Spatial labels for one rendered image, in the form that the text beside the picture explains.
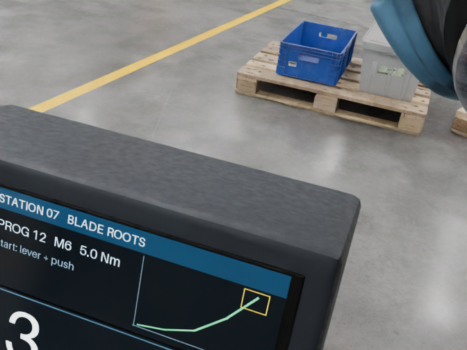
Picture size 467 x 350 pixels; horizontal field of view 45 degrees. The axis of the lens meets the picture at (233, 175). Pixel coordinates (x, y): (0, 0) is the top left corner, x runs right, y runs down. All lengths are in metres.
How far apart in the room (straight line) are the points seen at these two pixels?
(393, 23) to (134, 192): 0.15
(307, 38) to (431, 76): 3.98
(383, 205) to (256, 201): 2.46
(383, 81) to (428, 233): 1.24
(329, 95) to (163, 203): 3.27
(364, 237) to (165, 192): 2.23
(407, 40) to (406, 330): 1.95
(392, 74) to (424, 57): 3.35
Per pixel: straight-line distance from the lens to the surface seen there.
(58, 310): 0.32
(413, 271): 2.39
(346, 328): 2.05
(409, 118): 3.50
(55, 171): 0.30
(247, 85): 3.64
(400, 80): 3.56
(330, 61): 3.57
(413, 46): 0.19
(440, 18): 0.18
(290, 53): 3.62
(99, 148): 0.34
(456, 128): 3.70
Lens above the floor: 1.41
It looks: 31 degrees down
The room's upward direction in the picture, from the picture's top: 7 degrees clockwise
